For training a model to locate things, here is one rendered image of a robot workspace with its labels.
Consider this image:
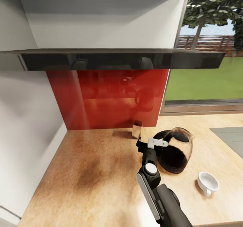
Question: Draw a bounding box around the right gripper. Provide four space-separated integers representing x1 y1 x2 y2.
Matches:
136 137 163 159

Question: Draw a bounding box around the electric kettle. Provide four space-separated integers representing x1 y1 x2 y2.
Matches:
153 127 195 174

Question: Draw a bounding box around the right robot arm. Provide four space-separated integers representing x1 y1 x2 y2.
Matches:
136 137 193 227

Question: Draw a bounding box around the coffee cup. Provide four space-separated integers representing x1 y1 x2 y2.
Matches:
197 172 220 197

